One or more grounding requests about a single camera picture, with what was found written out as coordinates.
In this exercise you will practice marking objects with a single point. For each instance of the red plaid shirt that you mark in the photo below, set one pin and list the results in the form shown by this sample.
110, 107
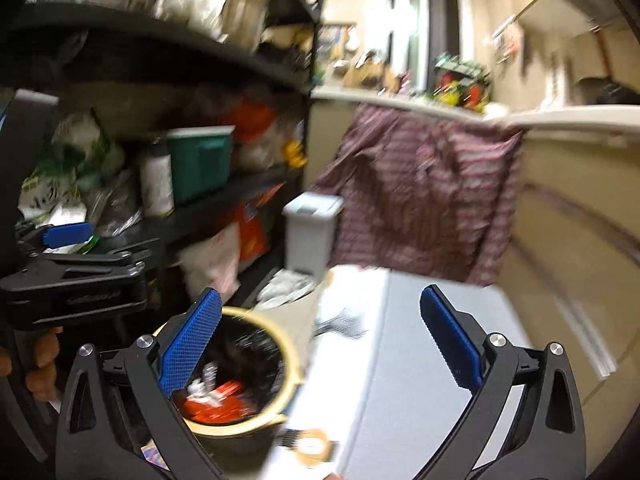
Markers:
424, 195

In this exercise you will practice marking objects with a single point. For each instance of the white pedal bin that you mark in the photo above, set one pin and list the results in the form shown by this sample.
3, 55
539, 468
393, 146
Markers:
310, 223

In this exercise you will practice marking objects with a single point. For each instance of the green plastic storage box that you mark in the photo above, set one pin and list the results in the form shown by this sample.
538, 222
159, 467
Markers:
200, 160

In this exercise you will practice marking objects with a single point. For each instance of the checkered cloth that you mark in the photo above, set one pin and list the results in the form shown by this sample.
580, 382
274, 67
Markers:
342, 324

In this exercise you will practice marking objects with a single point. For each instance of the yellow trash bin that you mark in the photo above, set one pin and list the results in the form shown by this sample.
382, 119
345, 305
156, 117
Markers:
275, 414

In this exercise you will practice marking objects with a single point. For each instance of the orange bag on shelf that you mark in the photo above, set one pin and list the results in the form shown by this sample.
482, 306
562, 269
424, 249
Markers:
252, 230

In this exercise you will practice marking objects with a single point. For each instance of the white pink rice bag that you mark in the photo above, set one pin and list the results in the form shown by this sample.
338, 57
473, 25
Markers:
213, 263

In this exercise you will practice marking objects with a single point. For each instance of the black trash bag liner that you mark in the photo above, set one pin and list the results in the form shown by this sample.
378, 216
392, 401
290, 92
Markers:
242, 351

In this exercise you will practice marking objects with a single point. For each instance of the spice rack with bottles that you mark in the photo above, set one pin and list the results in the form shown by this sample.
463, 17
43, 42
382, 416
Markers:
458, 83

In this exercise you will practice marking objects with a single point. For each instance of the grey rag on floor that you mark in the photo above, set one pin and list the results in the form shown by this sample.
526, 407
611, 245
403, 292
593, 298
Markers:
285, 286

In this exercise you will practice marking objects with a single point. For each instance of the white labelled jar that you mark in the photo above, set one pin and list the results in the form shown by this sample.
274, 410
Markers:
156, 181

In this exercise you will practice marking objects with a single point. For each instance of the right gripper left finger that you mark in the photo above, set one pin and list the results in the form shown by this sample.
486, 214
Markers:
117, 419

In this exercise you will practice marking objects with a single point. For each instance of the left hand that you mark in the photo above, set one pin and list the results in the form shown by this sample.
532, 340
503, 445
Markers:
41, 375

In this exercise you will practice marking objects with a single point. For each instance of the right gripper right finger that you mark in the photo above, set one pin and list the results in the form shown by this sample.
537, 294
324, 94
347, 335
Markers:
546, 438

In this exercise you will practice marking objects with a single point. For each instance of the black storage shelf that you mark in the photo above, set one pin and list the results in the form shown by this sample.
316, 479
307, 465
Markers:
52, 48

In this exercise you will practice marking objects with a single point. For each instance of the red white carton box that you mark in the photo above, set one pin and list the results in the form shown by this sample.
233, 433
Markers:
220, 399

